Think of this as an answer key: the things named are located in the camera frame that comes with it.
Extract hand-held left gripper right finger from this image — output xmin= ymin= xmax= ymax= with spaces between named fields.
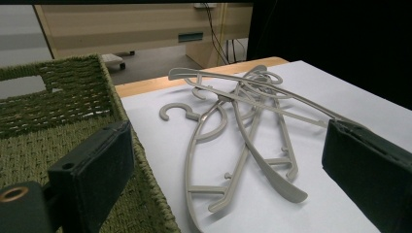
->
xmin=321 ymin=118 xmax=412 ymax=233

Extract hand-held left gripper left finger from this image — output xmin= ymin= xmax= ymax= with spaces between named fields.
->
xmin=47 ymin=119 xmax=136 ymax=233

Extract green woven basket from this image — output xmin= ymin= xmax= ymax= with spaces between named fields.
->
xmin=0 ymin=53 xmax=181 ymax=233

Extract grey plastic clothes hanger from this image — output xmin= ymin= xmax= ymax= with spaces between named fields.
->
xmin=239 ymin=69 xmax=300 ymax=183
xmin=167 ymin=64 xmax=354 ymax=125
xmin=190 ymin=83 xmax=309 ymax=205
xmin=158 ymin=96 xmax=328 ymax=233

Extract white table sheet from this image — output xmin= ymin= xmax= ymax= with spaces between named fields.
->
xmin=120 ymin=60 xmax=412 ymax=233

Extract small wheeled base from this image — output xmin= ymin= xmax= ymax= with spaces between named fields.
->
xmin=100 ymin=50 xmax=136 ymax=71

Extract black curtain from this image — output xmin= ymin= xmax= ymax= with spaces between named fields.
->
xmin=246 ymin=0 xmax=412 ymax=111

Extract beige wooden desk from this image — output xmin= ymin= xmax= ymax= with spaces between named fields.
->
xmin=33 ymin=3 xmax=254 ymax=69

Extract grey desk drawer handle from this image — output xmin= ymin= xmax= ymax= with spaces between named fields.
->
xmin=177 ymin=31 xmax=204 ymax=44

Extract black cables behind desk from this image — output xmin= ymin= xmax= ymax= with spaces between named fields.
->
xmin=203 ymin=3 xmax=247 ymax=66

